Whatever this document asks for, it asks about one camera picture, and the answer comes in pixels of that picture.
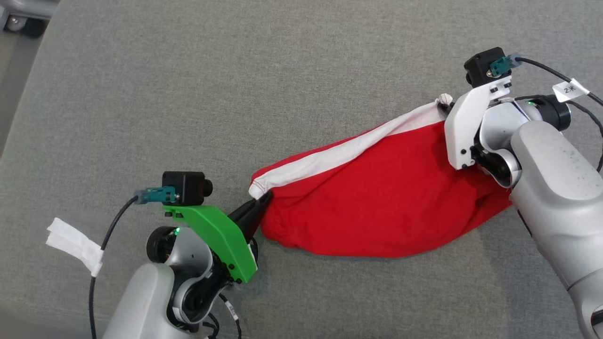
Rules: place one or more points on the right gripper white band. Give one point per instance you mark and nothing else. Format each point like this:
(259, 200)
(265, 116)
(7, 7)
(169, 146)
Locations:
(464, 127)

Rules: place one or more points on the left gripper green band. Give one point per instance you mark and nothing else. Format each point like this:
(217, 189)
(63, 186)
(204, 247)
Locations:
(221, 235)

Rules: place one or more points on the red jersey garment white trim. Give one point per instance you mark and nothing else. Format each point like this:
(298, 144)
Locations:
(377, 207)

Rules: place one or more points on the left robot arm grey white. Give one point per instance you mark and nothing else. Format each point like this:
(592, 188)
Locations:
(141, 301)

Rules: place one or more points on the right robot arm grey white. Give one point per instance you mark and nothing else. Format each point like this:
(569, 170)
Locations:
(551, 188)

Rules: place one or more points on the grey fabric sofa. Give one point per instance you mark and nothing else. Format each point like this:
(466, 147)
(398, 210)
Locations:
(282, 94)

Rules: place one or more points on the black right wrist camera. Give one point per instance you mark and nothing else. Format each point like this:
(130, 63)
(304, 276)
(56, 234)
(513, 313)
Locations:
(480, 66)

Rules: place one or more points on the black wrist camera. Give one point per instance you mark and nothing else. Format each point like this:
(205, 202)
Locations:
(480, 66)
(183, 186)

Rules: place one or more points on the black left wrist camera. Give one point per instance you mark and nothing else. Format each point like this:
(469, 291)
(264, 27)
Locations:
(183, 186)

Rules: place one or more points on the grey caster wheel frame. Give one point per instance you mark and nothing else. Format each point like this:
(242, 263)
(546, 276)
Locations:
(23, 19)

